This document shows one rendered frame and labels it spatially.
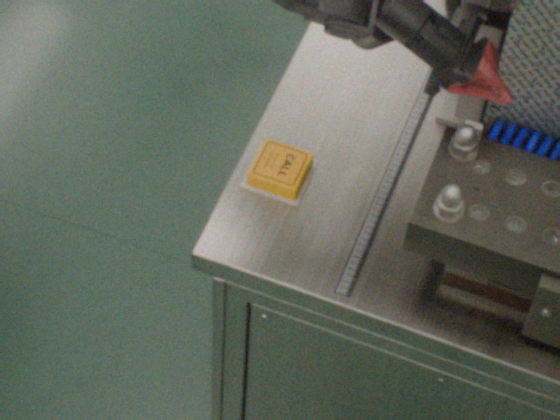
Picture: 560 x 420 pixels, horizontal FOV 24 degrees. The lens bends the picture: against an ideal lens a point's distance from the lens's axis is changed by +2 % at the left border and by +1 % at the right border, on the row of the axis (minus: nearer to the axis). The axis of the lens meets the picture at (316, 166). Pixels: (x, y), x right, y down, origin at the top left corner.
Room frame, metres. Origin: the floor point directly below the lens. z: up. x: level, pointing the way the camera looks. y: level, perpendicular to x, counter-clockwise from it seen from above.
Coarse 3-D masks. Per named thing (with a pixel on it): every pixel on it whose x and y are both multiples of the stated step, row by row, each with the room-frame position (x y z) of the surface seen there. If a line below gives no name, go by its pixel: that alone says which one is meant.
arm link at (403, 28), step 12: (384, 0) 1.11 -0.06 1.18; (396, 0) 1.10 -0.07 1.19; (408, 0) 1.11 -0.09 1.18; (420, 0) 1.12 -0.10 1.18; (384, 12) 1.09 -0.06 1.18; (396, 12) 1.09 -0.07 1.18; (408, 12) 1.10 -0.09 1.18; (420, 12) 1.10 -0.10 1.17; (384, 24) 1.09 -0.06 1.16; (396, 24) 1.09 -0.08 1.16; (408, 24) 1.09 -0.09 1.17; (420, 24) 1.09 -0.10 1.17; (396, 36) 1.09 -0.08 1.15; (408, 36) 1.08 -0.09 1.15; (420, 36) 1.09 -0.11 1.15
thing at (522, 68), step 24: (504, 48) 1.08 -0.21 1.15; (528, 48) 1.07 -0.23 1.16; (552, 48) 1.06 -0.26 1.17; (504, 72) 1.08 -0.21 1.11; (528, 72) 1.07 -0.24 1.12; (552, 72) 1.06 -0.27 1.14; (528, 96) 1.07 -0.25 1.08; (552, 96) 1.06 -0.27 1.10; (504, 120) 1.07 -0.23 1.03; (528, 120) 1.06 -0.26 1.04; (552, 120) 1.06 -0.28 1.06
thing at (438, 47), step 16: (432, 16) 1.11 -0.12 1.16; (480, 16) 1.13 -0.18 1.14; (432, 32) 1.09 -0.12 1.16; (448, 32) 1.09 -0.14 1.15; (464, 32) 1.11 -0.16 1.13; (416, 48) 1.08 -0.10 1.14; (432, 48) 1.08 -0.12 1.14; (448, 48) 1.08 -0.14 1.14; (464, 48) 1.08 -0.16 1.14; (432, 64) 1.07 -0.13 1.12; (448, 64) 1.07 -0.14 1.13; (432, 80) 1.06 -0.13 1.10; (432, 96) 1.05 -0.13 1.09
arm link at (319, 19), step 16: (272, 0) 1.08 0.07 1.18; (288, 0) 1.07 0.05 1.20; (304, 0) 1.07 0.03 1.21; (320, 0) 1.07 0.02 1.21; (336, 0) 1.08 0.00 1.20; (352, 0) 1.08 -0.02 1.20; (304, 16) 1.09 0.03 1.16; (320, 16) 1.07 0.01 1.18; (336, 16) 1.07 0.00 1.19; (352, 16) 1.07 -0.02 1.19
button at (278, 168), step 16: (272, 144) 1.08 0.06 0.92; (256, 160) 1.05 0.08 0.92; (272, 160) 1.05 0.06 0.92; (288, 160) 1.05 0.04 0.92; (304, 160) 1.05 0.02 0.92; (256, 176) 1.02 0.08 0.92; (272, 176) 1.02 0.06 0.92; (288, 176) 1.03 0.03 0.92; (304, 176) 1.03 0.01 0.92; (272, 192) 1.01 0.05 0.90; (288, 192) 1.01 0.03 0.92
